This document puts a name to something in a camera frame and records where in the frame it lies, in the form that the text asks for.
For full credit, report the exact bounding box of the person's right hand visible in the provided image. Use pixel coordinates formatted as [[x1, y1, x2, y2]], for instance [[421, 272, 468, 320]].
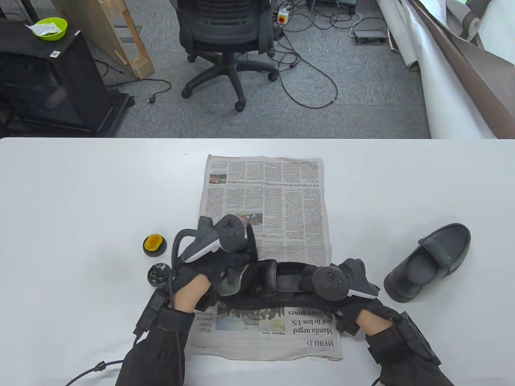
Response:
[[299, 259, 404, 335]]

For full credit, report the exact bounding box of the grey fabric sheet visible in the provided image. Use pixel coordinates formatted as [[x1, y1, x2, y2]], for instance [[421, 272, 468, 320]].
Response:
[[443, 0, 493, 43]]

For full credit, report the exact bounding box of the printed newspaper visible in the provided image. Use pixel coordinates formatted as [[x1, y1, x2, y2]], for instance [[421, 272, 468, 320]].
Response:
[[186, 155, 343, 361]]

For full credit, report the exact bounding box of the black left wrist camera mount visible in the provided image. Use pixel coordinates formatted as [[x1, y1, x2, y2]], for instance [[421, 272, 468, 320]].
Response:
[[134, 292, 169, 336]]

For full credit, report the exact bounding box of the white paper packet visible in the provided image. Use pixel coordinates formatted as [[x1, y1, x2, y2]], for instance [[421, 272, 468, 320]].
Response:
[[25, 22, 60, 37]]

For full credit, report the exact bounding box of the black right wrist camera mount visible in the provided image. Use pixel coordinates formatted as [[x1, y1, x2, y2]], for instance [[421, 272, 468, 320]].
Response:
[[398, 312, 443, 364]]

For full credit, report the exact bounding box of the black cable with plug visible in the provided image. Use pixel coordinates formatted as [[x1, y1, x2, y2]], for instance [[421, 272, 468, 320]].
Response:
[[105, 79, 173, 104]]

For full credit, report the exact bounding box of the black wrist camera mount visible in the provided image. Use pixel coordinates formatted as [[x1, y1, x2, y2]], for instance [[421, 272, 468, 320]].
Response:
[[398, 312, 443, 364], [134, 292, 169, 336]]

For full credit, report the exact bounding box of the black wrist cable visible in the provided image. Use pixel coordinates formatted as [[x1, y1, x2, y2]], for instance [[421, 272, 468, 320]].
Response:
[[64, 360, 125, 386]]

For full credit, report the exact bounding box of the white grey polishing cloth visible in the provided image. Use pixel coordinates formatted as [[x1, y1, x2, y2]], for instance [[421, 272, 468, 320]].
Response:
[[218, 224, 260, 297]]

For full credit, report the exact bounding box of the person's left forearm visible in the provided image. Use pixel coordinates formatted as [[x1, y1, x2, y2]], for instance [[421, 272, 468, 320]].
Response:
[[117, 289, 212, 386]]

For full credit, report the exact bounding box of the black cabinet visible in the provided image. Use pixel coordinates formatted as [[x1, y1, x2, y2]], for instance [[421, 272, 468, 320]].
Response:
[[0, 18, 135, 137]]

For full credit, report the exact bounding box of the green bowl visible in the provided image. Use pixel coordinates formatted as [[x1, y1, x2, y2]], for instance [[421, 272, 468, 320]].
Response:
[[30, 17, 68, 41]]

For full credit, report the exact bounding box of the white rolled sheet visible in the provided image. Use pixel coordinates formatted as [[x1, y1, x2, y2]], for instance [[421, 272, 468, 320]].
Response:
[[376, 0, 499, 139]]

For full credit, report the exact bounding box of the grey floor box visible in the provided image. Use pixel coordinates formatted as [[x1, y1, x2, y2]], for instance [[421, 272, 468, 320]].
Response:
[[352, 29, 388, 45]]

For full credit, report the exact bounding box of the black office chair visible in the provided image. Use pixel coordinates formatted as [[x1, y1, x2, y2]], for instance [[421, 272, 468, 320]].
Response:
[[176, 0, 279, 112]]

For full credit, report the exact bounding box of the black leather shoe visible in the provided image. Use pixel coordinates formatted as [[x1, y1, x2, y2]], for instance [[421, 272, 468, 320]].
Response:
[[383, 223, 471, 303], [219, 260, 322, 310]]

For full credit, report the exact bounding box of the grey hand controller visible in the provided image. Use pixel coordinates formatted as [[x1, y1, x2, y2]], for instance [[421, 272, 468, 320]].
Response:
[[172, 215, 248, 274], [313, 259, 381, 302]]

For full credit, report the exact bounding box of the wooden frame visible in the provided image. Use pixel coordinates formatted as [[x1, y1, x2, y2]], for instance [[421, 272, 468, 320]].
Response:
[[52, 0, 155, 79]]

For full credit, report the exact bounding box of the yellow sponge shoe polish lid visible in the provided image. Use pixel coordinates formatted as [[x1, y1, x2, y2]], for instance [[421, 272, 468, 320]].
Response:
[[143, 234, 167, 258]]

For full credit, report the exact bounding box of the black shoe polish tin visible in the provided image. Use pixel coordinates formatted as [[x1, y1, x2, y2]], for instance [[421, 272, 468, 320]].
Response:
[[147, 263, 173, 288]]

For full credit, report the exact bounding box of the black metal post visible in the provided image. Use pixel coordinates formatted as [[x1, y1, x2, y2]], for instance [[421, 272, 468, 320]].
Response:
[[18, 0, 41, 23]]

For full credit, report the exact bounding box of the person's left hand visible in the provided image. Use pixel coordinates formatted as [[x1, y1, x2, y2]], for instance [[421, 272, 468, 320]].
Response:
[[172, 247, 260, 314]]

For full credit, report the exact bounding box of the long black floor cable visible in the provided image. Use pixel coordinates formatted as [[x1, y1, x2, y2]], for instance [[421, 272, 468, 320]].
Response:
[[278, 24, 338, 109]]

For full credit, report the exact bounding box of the person's right forearm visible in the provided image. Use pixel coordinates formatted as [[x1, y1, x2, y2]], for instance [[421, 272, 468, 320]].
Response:
[[364, 318, 455, 386]]

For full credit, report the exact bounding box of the brown rolled sheet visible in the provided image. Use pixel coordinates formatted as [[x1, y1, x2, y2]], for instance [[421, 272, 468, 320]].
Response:
[[408, 0, 515, 139]]

